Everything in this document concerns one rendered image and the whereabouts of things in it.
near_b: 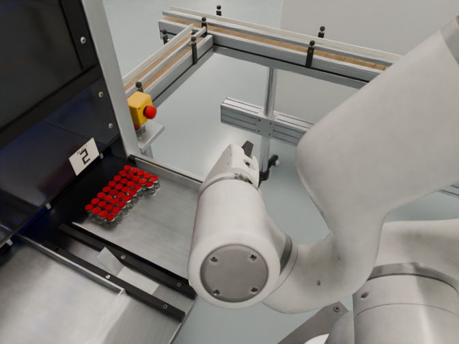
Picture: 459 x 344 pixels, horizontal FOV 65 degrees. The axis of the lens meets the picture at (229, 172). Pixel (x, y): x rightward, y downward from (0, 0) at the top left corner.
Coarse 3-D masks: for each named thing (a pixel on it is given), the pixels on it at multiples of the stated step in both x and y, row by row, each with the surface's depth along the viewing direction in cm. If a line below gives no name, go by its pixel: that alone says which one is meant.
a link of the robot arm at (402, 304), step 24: (360, 288) 44; (384, 288) 41; (408, 288) 39; (432, 288) 39; (360, 312) 42; (384, 312) 39; (408, 312) 38; (432, 312) 37; (456, 312) 38; (336, 336) 52; (360, 336) 40; (384, 336) 37; (408, 336) 36; (432, 336) 36; (456, 336) 36
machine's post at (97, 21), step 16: (80, 0) 75; (96, 0) 78; (96, 16) 80; (96, 32) 81; (96, 48) 83; (112, 48) 87; (112, 64) 89; (112, 80) 91; (112, 96) 93; (128, 112) 102; (128, 128) 104; (112, 144) 107; (128, 144) 107
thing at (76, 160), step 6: (90, 144) 91; (78, 150) 88; (90, 150) 92; (96, 150) 94; (72, 156) 87; (78, 156) 89; (90, 156) 93; (96, 156) 95; (72, 162) 88; (78, 162) 90; (78, 168) 90; (84, 168) 92
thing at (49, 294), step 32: (0, 256) 87; (32, 256) 87; (0, 288) 81; (32, 288) 81; (64, 288) 81; (96, 288) 81; (0, 320) 77; (32, 320) 77; (64, 320) 77; (96, 320) 77
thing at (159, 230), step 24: (144, 168) 107; (168, 192) 101; (192, 192) 101; (144, 216) 95; (168, 216) 95; (192, 216) 95; (120, 240) 90; (144, 240) 90; (168, 240) 90; (168, 264) 86
